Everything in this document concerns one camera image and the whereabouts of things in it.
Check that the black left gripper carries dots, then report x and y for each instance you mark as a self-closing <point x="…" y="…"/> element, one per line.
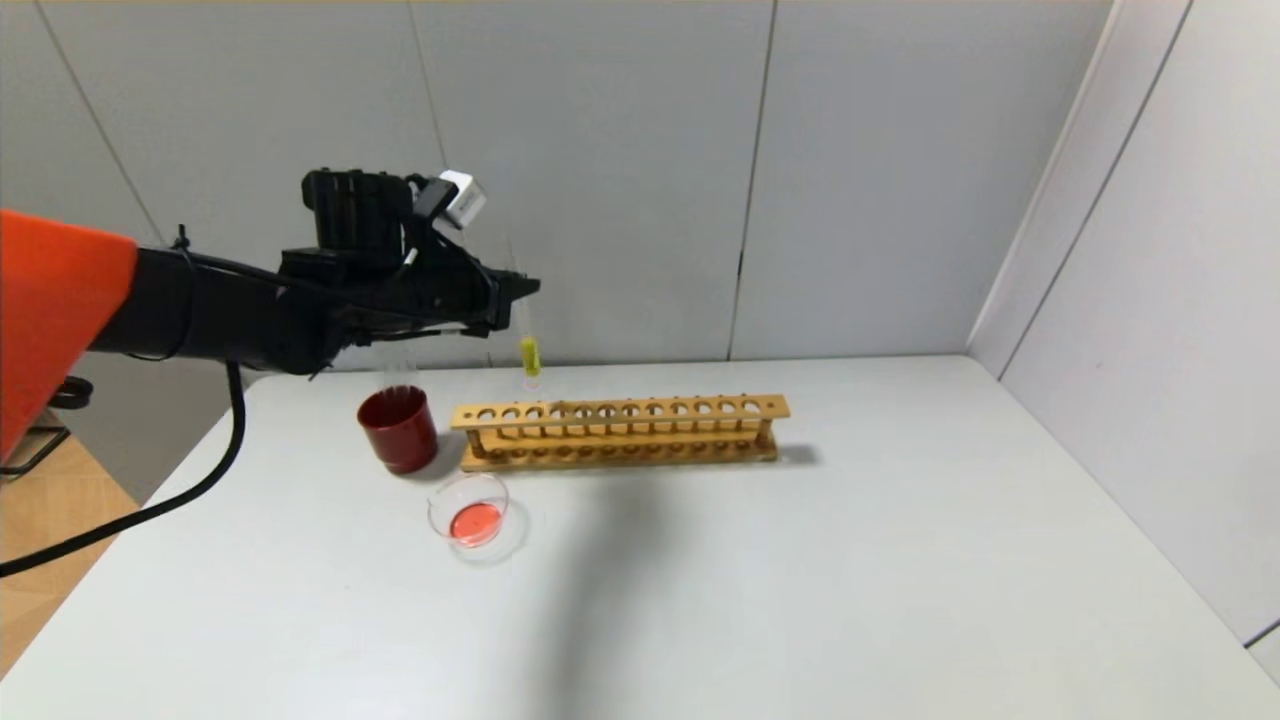
<point x="492" y="299"/>

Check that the yellow pigment glass test tube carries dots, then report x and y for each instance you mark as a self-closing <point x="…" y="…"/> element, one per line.
<point x="529" y="356"/>

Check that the orange and black left arm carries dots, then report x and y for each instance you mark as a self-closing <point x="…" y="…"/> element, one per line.
<point x="60" y="300"/>

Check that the empty clear glass test tube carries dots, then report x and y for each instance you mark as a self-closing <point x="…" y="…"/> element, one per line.
<point x="410" y="370"/>
<point x="390" y="372"/>

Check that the wooden test tube rack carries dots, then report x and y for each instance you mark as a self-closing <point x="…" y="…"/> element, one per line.
<point x="640" y="410"/>

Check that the dark red cup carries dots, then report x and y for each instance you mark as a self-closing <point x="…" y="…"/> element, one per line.
<point x="400" y="435"/>

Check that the clear glass dish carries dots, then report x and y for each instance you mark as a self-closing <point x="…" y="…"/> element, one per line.
<point x="475" y="520"/>

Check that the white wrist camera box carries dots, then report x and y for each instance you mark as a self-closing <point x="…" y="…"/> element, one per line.
<point x="462" y="200"/>

